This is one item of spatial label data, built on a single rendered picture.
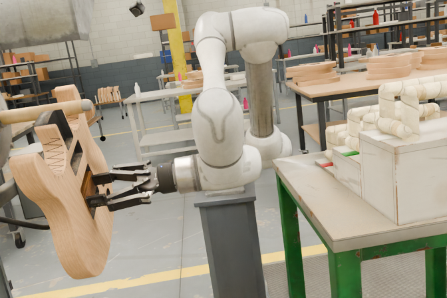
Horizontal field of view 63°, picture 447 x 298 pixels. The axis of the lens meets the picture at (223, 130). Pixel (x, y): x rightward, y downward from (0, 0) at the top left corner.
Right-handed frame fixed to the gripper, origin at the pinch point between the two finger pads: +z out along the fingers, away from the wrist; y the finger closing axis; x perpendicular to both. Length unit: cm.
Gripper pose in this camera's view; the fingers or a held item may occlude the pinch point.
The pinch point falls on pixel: (92, 190)
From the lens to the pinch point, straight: 94.2
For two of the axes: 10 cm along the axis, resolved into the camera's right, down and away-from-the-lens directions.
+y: -1.4, -5.6, 8.2
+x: -1.0, -8.1, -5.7
